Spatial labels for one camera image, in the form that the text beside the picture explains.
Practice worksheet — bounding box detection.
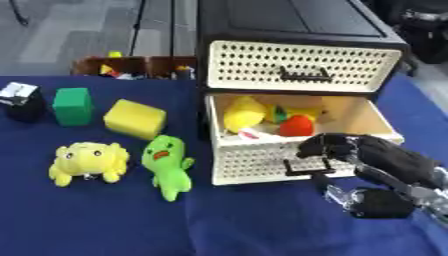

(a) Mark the pale open drawer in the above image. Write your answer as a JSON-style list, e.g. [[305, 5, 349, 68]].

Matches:
[[203, 92, 406, 186]]

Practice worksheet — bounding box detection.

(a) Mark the yellow sponge block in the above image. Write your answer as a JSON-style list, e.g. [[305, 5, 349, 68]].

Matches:
[[101, 98, 168, 141]]

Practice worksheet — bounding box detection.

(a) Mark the black drawer handle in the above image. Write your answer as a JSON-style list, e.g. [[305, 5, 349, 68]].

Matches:
[[276, 65, 336, 83], [281, 156, 338, 177]]

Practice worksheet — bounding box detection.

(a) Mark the green dinosaur soft toy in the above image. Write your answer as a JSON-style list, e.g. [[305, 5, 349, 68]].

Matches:
[[140, 134, 196, 203]]

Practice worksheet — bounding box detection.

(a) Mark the white and red toy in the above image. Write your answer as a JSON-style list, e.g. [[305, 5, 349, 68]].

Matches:
[[236, 127, 287, 141]]

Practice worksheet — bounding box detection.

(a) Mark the red toy fruit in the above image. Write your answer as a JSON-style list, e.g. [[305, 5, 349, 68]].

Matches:
[[276, 114, 317, 138]]

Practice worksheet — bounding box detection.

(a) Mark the black and white box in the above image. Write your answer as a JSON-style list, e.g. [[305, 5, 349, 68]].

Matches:
[[0, 81, 48, 123]]

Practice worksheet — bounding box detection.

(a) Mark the black cabinet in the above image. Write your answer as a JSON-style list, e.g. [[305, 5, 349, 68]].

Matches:
[[194, 0, 412, 141]]

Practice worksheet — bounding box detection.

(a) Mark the pale closed drawer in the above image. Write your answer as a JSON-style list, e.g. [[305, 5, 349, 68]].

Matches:
[[206, 40, 405, 94]]

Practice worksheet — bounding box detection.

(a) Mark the yellow and green toy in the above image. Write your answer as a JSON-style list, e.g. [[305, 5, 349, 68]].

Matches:
[[264, 103, 329, 125]]

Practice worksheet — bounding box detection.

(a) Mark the black tripod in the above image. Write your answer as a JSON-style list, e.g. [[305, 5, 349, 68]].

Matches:
[[126, 0, 179, 61]]

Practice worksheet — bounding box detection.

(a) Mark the yellow frog soft toy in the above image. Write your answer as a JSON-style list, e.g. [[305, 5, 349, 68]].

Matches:
[[47, 141, 132, 188]]

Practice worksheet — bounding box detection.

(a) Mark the brown cardboard box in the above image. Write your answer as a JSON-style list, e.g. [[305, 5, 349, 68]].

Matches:
[[70, 55, 200, 80]]

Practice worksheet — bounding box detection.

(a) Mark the green cube block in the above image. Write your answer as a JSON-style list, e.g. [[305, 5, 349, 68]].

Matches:
[[50, 87, 95, 127]]

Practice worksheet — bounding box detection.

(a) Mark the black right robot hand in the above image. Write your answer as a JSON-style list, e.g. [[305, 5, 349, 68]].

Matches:
[[294, 132, 445, 220]]

